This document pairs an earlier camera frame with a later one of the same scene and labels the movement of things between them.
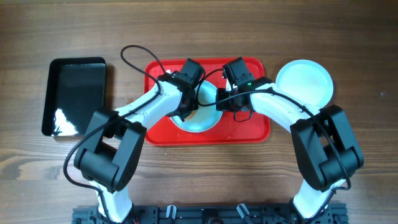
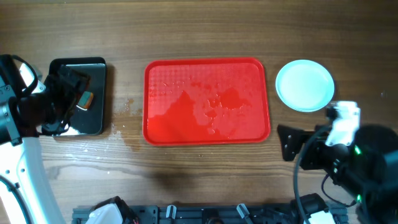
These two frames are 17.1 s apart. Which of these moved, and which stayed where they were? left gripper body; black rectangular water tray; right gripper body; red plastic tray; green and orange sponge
Moved: green and orange sponge; left gripper body; right gripper body
Stayed: red plastic tray; black rectangular water tray
